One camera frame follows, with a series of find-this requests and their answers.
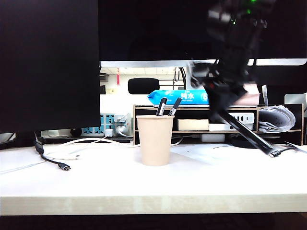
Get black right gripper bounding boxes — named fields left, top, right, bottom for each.
left=190, top=61, right=249, bottom=119

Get black marker white print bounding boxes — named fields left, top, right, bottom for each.
left=167, top=97, right=182, bottom=116
left=214, top=111, right=276, bottom=156
left=155, top=97, right=168, bottom=117

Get beige paper cup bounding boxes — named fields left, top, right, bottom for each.
left=135, top=115, right=175, bottom=167

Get flat white box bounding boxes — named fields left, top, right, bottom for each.
left=208, top=123, right=254, bottom=132

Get white charging hub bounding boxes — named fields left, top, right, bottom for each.
left=227, top=112, right=255, bottom=125

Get pink tissue pack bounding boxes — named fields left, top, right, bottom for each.
left=234, top=82, right=261, bottom=106

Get cream rectangular box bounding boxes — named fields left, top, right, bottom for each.
left=177, top=119, right=210, bottom=131

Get white power adapter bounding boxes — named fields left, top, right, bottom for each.
left=201, top=134, right=226, bottom=143

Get clear capped pen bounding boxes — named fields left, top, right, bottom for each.
left=261, top=85, right=268, bottom=106

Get black round base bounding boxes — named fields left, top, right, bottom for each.
left=231, top=136, right=264, bottom=150

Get blue wet wipes pack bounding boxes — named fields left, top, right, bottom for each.
left=147, top=89, right=211, bottom=106

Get dark flat panel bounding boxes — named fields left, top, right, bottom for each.
left=249, top=66, right=307, bottom=106

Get black wooden desk organizer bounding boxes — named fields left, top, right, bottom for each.
left=133, top=103, right=304, bottom=146

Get silver grey device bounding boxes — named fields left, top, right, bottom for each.
left=284, top=92, right=307, bottom=113

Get black chair headrest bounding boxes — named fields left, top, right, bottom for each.
left=128, top=78, right=160, bottom=95

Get wide monitor silver chin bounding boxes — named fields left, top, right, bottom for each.
left=97, top=0, right=307, bottom=68

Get blue socket power strip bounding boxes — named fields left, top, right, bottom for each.
left=81, top=114, right=133, bottom=138

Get large black monitor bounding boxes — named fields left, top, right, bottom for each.
left=0, top=0, right=101, bottom=150

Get black hanging cable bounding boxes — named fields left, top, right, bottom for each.
left=174, top=67, right=187, bottom=83

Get black cable small plug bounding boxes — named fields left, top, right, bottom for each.
left=270, top=146, right=298, bottom=158

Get thick white USB-C cable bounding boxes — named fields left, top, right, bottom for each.
left=44, top=136, right=183, bottom=161

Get black cable grey USB-C plug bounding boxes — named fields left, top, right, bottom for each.
left=33, top=131, right=72, bottom=172

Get thin white cable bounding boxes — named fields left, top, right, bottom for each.
left=0, top=135, right=108, bottom=174

